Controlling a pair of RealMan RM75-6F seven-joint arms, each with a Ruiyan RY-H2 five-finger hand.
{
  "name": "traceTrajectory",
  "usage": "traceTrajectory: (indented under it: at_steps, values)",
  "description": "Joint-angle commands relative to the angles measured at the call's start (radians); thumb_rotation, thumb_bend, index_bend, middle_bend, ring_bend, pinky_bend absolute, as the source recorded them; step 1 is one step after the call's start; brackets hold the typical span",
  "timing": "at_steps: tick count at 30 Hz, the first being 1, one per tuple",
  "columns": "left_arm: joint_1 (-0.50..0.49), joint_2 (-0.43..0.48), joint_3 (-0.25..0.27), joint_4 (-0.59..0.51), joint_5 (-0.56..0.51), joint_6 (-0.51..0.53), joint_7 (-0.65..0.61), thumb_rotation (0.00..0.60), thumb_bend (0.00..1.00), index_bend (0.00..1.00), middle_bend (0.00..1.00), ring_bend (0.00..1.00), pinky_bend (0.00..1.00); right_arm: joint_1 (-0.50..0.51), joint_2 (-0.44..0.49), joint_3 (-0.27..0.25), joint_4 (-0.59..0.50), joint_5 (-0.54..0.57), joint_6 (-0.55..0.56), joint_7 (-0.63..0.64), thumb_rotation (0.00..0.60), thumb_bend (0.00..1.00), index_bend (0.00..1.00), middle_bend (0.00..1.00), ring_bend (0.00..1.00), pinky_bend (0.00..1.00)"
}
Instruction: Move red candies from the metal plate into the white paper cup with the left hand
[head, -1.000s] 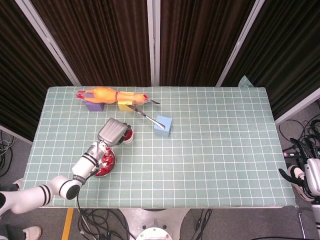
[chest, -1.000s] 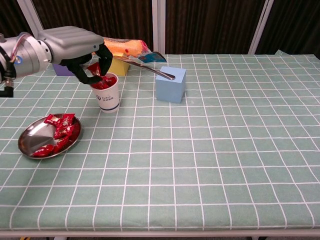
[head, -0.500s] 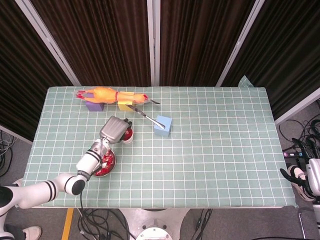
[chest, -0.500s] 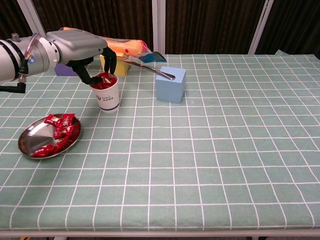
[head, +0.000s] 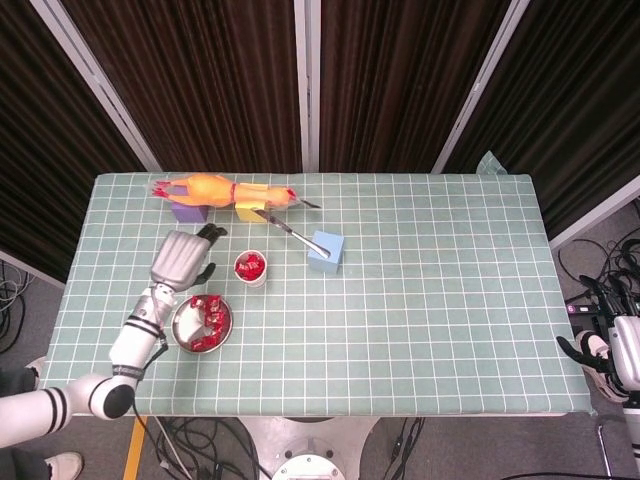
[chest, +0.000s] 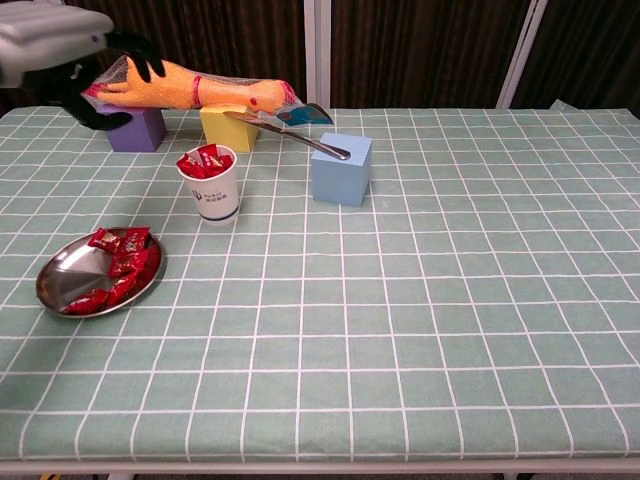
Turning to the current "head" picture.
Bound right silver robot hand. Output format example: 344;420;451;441
556;273;640;396

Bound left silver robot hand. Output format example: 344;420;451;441
150;224;229;292

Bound metal bowl of candies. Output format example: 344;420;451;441
171;294;234;355

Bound purple foam cube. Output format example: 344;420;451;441
172;201;210;224

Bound orange rubber chicken toy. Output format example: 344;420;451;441
151;173;297;209

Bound yellow foam block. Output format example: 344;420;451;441
234;183;268;224

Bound white paper cup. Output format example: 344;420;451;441
232;249;269;290

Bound steel table knife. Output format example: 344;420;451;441
254;208;332;260

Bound light blue foam cube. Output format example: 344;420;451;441
306;230;347;275

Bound dark brown curtain panel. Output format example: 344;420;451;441
318;0;511;175
444;0;640;239
59;0;304;174
0;0;149;284

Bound worn light sneaker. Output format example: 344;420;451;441
27;355;49;396

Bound person leg dark trousers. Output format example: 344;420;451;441
0;364;40;397

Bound green checked tablecloth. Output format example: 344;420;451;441
28;149;599;417

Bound white sneaker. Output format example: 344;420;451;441
44;451;85;480

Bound black cable tangle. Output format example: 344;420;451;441
149;415;274;480
557;199;640;306
387;415;426;471
0;259;34;354

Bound white divider rail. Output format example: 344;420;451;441
548;177;640;251
0;249;66;291

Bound white divider post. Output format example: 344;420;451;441
432;0;524;175
28;0;162;174
293;0;322;174

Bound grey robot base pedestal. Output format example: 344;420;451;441
238;414;381;480

